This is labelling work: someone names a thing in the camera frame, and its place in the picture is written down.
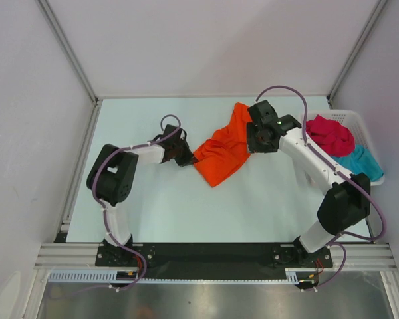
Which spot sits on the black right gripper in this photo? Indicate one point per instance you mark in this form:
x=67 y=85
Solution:
x=253 y=145

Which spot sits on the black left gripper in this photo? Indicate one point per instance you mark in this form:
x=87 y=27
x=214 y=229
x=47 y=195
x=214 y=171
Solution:
x=189 y=157

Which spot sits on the orange t-shirt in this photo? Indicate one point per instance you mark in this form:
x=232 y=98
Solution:
x=223 y=154

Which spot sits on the red t-shirt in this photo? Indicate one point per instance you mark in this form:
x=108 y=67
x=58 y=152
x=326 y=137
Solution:
x=331 y=136

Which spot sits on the white plastic laundry basket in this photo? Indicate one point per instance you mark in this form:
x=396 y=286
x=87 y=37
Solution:
x=355 y=124

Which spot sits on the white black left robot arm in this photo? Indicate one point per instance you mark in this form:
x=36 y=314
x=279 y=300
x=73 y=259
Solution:
x=112 y=176

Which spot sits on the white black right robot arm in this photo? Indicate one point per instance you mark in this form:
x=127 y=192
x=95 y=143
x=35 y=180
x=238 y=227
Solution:
x=345 y=195

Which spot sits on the teal t-shirt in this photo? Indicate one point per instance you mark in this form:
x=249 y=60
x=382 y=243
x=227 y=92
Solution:
x=361 y=161

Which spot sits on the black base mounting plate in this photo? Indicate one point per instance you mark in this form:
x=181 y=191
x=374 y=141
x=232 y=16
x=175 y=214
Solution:
x=212 y=261

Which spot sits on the aluminium frame rail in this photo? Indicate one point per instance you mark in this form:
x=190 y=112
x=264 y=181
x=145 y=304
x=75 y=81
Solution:
x=351 y=256

